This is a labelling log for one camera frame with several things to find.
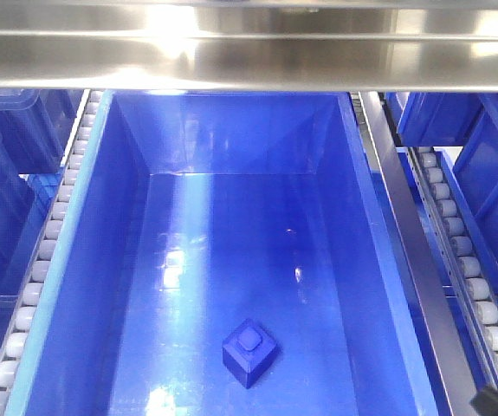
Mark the blue plastic block part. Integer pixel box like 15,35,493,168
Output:
222,319,280,389

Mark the steel shelf beam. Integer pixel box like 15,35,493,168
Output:
0,1,498,92

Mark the blue receiving bin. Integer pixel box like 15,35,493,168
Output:
8,92,437,415

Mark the right white roller track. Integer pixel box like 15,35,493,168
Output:
407,147,498,415

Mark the white roller track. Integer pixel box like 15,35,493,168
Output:
0,89,105,415
407,147,498,415

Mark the steel divider rail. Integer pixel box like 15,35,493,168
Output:
351,92,477,415

